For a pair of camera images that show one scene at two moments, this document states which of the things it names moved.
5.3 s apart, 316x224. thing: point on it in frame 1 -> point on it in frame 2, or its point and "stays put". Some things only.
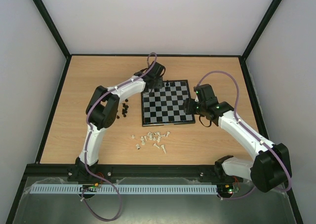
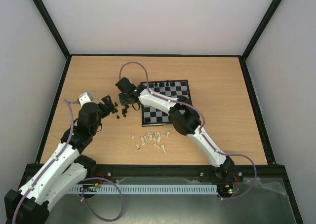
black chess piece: x=124 y=111 stays put
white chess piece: x=164 y=150 stays put
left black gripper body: x=158 y=85 -> x=105 y=112
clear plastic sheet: x=246 y=186 stays put
